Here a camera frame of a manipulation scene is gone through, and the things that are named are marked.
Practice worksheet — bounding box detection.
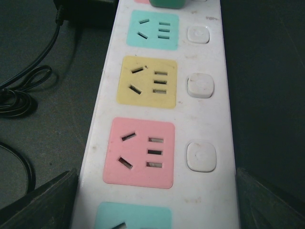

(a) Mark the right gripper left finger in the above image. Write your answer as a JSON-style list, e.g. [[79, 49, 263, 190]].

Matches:
[[0, 169, 79, 229]]

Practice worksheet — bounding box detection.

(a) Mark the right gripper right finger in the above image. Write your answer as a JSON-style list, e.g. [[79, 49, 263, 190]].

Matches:
[[236, 168, 305, 229]]

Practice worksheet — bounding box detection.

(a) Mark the white power strip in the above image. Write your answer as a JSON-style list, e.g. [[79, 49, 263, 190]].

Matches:
[[71, 0, 240, 229]]

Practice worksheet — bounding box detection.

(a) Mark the green plug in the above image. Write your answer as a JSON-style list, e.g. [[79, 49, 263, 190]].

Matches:
[[149, 0, 187, 9]]

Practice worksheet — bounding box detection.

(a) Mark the small black adapter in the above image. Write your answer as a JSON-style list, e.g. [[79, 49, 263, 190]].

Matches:
[[54, 0, 119, 28]]

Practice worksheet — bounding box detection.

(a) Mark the thin black wire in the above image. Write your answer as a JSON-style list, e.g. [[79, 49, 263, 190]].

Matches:
[[0, 4, 65, 198]]

